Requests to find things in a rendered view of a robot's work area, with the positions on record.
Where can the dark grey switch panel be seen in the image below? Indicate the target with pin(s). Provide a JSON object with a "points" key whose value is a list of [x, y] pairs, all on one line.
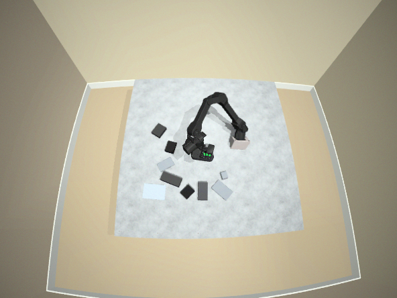
{"points": [[206, 157]]}

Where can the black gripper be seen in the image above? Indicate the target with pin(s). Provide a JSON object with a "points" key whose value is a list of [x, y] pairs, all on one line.
{"points": [[209, 149]]}

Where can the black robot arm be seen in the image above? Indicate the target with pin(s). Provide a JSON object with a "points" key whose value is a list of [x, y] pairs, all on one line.
{"points": [[195, 127]]}

